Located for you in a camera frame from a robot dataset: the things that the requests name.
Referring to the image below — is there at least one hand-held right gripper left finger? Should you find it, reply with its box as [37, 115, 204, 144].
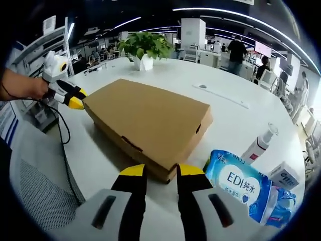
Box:
[49, 163, 147, 241]

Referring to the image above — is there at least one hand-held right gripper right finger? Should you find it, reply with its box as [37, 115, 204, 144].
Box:
[176, 163, 277, 241]

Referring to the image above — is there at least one blue wet wipes pack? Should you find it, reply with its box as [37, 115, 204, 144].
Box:
[204, 149, 273, 225]

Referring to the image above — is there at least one brown cardboard shoe box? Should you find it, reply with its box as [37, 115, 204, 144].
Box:
[82, 78, 214, 185]

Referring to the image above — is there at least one white spray bottle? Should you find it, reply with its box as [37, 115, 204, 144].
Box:
[240, 122, 279, 166]

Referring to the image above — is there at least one blue flowered tissue pack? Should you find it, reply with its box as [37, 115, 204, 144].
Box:
[264, 185, 297, 228]

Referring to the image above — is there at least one person's left hand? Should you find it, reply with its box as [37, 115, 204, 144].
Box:
[24, 76, 50, 101]

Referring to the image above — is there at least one white metal shelf rack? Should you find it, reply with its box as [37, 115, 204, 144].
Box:
[14, 16, 75, 77]

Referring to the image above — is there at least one white paper sign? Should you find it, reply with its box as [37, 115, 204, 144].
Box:
[42, 15, 57, 35]

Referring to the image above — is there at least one blue white floor banner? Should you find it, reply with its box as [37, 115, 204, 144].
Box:
[0, 101, 20, 149]

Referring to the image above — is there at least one green potted plant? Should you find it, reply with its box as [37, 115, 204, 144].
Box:
[117, 32, 174, 72]

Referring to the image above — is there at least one grey mesh office chair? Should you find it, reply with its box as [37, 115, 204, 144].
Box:
[9, 135, 87, 239]

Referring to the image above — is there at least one small white carton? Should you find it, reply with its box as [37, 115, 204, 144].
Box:
[266, 161, 301, 191]

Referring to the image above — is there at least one white table power strip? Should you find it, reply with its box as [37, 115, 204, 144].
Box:
[192, 84, 251, 110]

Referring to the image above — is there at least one black cable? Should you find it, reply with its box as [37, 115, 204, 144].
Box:
[1, 82, 86, 204]

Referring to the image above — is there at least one pink wall screen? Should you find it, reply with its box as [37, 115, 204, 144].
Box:
[254, 40, 273, 58]

